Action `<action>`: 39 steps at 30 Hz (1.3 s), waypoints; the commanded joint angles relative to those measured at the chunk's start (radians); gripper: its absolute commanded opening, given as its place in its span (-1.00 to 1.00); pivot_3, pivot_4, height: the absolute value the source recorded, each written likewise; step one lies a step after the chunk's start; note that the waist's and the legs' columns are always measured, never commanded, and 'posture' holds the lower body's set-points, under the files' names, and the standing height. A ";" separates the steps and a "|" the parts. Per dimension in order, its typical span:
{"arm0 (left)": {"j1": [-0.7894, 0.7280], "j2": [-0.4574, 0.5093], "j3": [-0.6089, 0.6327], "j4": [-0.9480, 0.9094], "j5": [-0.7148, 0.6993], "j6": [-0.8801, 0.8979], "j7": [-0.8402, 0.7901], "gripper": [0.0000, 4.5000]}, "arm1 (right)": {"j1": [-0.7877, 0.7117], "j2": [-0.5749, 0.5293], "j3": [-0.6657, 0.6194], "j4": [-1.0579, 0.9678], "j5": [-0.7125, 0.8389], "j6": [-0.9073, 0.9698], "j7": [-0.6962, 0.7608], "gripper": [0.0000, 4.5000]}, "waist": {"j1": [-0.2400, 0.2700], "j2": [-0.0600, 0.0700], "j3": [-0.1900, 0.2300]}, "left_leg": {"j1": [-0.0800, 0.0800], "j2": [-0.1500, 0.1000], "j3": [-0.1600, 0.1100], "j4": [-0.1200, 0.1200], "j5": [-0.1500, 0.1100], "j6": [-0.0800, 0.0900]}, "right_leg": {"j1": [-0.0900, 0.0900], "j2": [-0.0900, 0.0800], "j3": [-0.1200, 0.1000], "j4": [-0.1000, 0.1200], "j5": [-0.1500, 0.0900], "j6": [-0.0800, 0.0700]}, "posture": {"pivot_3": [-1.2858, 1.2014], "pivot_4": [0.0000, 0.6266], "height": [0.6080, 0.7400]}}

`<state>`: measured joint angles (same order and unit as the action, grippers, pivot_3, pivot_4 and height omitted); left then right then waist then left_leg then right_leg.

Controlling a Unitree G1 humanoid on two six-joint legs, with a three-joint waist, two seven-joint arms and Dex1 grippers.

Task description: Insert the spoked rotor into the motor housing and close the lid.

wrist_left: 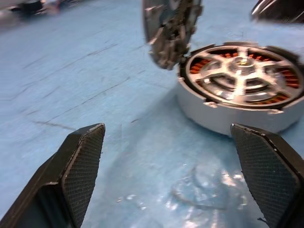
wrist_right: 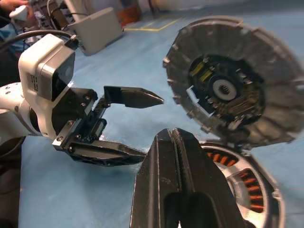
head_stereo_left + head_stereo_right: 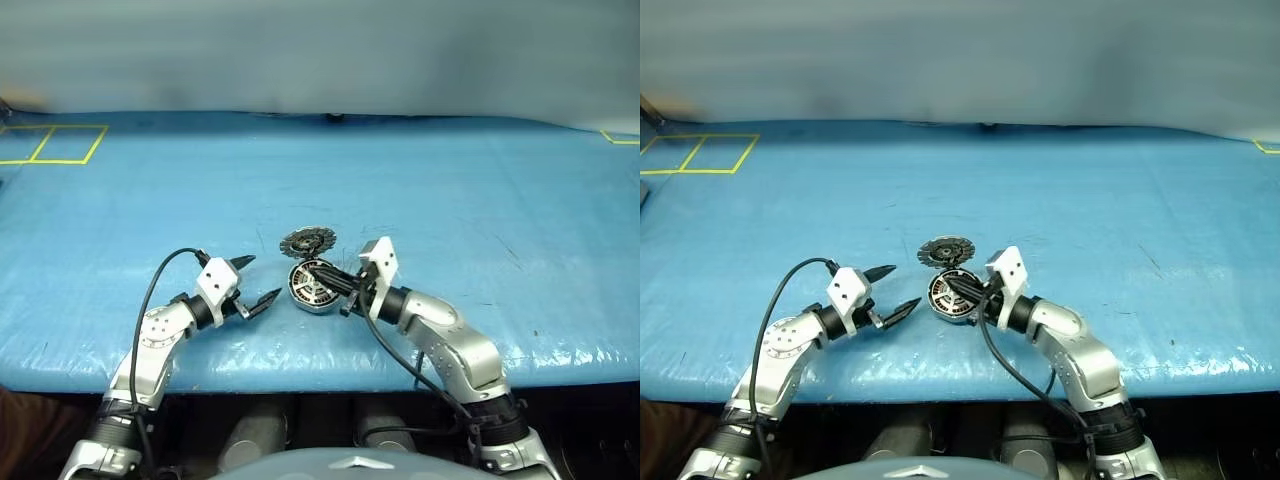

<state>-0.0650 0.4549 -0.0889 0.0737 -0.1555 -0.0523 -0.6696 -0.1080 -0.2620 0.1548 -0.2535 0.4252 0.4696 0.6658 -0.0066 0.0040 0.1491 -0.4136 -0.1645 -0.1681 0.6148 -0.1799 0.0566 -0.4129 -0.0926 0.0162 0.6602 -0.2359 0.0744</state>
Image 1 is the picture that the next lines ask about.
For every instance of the small black object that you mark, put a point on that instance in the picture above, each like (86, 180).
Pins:
(28, 6)

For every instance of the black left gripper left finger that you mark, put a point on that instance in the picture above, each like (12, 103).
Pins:
(52, 180)

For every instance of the black-rimmed silver spoked rotor cover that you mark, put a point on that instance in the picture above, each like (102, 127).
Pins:
(240, 71)

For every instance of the silver motor stator copper windings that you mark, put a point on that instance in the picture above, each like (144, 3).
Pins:
(213, 114)

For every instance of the blue plastic table cover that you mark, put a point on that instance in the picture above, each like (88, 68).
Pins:
(71, 71)

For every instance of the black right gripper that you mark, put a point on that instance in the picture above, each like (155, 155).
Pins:
(282, 12)

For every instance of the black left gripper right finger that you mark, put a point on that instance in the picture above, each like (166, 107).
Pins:
(270, 171)

